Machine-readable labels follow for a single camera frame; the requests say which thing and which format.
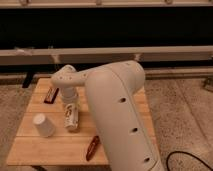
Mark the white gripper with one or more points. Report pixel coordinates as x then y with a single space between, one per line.
69 95

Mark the wooden table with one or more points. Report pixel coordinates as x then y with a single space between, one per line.
61 149

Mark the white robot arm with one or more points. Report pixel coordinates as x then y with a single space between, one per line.
109 90

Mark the white paper cup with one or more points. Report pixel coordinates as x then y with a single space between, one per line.
43 125

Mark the red brown chocolate bar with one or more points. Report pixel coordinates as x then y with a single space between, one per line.
51 95

